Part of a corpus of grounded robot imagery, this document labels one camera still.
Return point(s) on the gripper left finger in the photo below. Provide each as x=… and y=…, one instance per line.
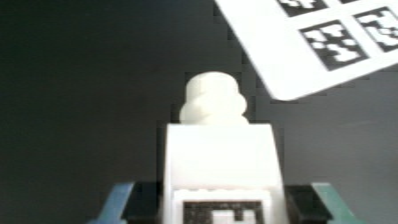
x=133, y=204

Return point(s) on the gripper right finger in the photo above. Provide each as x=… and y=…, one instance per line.
x=317, y=206

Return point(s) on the white table leg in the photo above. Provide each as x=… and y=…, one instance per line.
x=223, y=181

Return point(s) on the white marker sheet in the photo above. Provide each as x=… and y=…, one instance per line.
x=317, y=41

